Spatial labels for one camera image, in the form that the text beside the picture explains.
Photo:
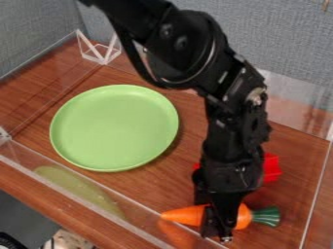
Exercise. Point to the green plastic plate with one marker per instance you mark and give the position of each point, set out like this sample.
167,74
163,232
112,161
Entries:
113,128

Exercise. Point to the clear acrylic enclosure wall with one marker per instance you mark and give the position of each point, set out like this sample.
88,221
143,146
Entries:
112,208

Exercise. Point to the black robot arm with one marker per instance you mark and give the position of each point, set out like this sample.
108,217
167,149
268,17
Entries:
179,51

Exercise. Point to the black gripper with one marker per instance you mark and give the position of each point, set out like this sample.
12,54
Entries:
220,212

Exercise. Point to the red toy pepper block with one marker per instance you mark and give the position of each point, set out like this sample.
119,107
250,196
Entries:
271,168

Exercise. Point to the clear acrylic corner bracket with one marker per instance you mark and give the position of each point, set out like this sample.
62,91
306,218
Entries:
97,53

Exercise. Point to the orange toy carrot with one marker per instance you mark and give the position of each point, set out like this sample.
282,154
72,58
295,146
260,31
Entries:
189,216

